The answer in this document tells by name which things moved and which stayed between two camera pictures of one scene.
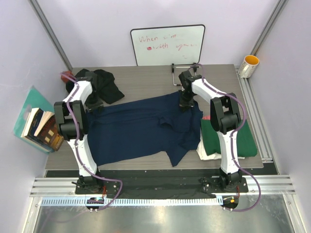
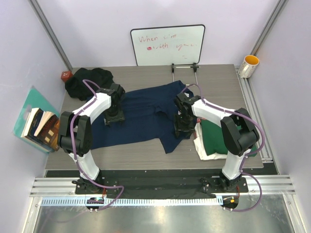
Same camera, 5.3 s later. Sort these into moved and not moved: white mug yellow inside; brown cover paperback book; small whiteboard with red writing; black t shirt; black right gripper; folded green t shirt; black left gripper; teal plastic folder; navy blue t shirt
Moved: black right gripper; navy blue t shirt; black left gripper
Not moved: black t shirt; teal plastic folder; white mug yellow inside; folded green t shirt; small whiteboard with red writing; brown cover paperback book
